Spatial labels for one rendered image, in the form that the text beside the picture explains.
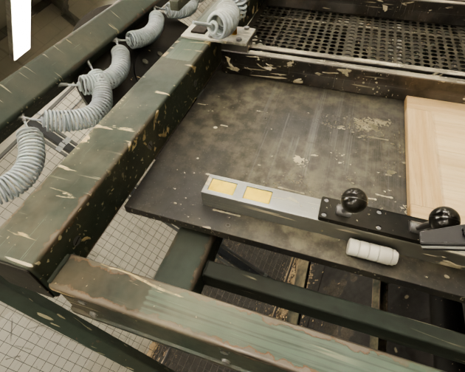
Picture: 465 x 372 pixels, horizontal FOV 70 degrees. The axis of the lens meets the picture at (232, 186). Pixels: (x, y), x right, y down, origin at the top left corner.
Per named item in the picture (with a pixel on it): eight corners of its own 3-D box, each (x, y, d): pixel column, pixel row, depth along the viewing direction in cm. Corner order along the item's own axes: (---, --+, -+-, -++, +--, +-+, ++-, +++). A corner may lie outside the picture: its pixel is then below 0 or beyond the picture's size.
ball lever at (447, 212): (424, 242, 56) (464, 235, 43) (400, 237, 57) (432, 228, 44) (427, 221, 56) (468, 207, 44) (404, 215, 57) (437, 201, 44)
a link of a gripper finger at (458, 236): (420, 231, 46) (474, 226, 43) (421, 250, 44) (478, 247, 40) (417, 224, 45) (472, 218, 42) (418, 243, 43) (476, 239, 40)
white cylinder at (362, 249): (345, 257, 58) (393, 270, 56) (349, 248, 55) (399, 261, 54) (346, 243, 59) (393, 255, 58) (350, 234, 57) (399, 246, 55)
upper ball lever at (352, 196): (350, 224, 58) (367, 214, 45) (329, 219, 59) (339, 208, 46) (355, 204, 59) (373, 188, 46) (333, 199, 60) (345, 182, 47)
